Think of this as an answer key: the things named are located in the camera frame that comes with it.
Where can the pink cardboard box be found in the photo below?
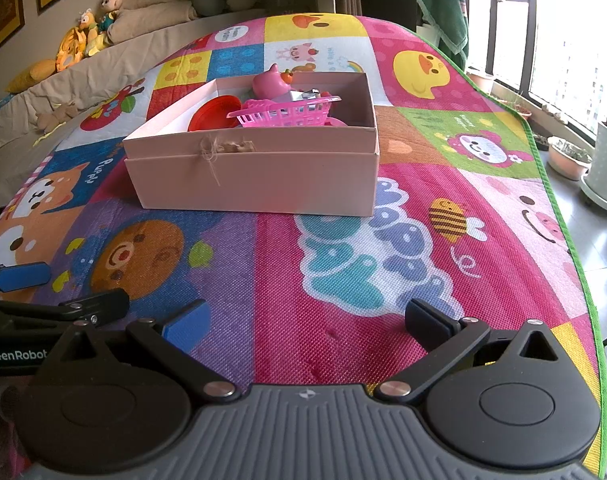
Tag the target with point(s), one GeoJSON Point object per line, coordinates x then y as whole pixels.
{"type": "Point", "coordinates": [258, 180]}

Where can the small orange toy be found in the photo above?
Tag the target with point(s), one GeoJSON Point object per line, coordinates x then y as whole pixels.
{"type": "Point", "coordinates": [286, 77]}

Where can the beige pillow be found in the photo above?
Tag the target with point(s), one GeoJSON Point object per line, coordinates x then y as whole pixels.
{"type": "Point", "coordinates": [153, 12]}

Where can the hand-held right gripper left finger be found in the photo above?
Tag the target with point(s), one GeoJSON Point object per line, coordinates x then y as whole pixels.
{"type": "Point", "coordinates": [188, 325]}

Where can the green hanging garment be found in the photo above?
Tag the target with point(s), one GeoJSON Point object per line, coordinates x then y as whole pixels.
{"type": "Point", "coordinates": [441, 5]}

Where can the plush doll with red hair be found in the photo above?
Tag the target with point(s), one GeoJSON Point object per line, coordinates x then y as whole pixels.
{"type": "Point", "coordinates": [110, 7]}

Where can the pink pig toy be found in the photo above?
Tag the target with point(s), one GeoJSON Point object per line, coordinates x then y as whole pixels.
{"type": "Point", "coordinates": [268, 85]}

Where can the orange yellow plush toy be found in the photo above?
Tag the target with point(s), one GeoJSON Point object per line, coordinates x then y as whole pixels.
{"type": "Point", "coordinates": [75, 42]}

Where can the red plastic bowl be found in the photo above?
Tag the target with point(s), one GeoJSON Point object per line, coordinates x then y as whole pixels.
{"type": "Point", "coordinates": [211, 115]}

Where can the pink plastic net toy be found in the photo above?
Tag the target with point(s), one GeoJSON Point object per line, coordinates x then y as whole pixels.
{"type": "Point", "coordinates": [283, 112]}

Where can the silver grey toy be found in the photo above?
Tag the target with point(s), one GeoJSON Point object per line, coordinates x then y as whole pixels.
{"type": "Point", "coordinates": [311, 94]}

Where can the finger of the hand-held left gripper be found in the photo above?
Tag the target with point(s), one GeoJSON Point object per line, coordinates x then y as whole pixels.
{"type": "Point", "coordinates": [20, 275]}
{"type": "Point", "coordinates": [83, 305]}

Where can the pink bowl planter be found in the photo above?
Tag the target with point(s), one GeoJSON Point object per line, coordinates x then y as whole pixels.
{"type": "Point", "coordinates": [568, 157]}

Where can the small terracotta pot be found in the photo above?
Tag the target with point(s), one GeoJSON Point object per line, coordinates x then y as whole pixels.
{"type": "Point", "coordinates": [481, 80]}

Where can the beige covered sofa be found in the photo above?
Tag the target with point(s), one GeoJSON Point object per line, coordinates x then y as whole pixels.
{"type": "Point", "coordinates": [58, 95]}

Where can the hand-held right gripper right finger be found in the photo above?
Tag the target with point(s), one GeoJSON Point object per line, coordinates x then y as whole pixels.
{"type": "Point", "coordinates": [428, 322]}

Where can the white plant pot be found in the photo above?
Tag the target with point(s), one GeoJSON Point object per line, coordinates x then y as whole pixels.
{"type": "Point", "coordinates": [606, 170]}

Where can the small brown plant pot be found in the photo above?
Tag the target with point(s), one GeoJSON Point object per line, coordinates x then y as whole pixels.
{"type": "Point", "coordinates": [516, 107]}

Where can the yellow cushion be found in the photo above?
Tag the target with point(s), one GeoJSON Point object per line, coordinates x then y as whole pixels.
{"type": "Point", "coordinates": [30, 76]}

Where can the colourful cartoon play mat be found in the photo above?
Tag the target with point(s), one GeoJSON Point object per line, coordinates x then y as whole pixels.
{"type": "Point", "coordinates": [408, 260]}

